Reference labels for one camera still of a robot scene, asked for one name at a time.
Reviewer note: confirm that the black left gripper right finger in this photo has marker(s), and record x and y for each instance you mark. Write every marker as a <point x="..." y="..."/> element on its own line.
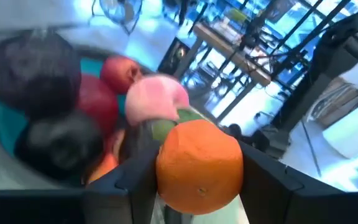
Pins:
<point x="291" y="199"/>

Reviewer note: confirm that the small black plum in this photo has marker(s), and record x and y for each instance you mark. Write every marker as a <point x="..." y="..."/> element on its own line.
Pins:
<point x="57" y="140"/>

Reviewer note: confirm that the orange mandarin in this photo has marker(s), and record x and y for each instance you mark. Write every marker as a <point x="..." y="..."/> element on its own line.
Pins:
<point x="197" y="168"/>

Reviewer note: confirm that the pink peach with leaf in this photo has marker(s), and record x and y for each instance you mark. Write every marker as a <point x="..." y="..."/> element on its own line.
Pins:
<point x="154" y="99"/>

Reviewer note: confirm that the dark purple round fruit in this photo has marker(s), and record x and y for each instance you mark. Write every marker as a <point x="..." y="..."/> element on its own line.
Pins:
<point x="30" y="74"/>

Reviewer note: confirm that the wooden desk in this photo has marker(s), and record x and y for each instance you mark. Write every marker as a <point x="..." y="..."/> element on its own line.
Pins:
<point x="232" y="53"/>

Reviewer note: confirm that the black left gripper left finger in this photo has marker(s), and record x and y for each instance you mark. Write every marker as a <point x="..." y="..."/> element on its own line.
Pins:
<point x="73" y="208"/>

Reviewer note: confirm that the blue collapsible bowl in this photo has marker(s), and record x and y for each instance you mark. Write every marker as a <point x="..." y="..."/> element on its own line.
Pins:
<point x="5" y="124"/>

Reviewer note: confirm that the small red apple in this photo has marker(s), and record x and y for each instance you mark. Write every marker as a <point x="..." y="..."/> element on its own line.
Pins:
<point x="118" y="74"/>

